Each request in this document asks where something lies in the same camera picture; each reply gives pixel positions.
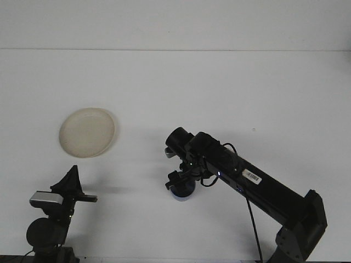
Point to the pale blue cup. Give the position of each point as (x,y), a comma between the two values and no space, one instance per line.
(181,198)

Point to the pale round plate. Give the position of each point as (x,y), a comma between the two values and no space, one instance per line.
(86,132)

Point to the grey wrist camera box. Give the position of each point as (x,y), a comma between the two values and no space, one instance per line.
(169,154)
(45,198)

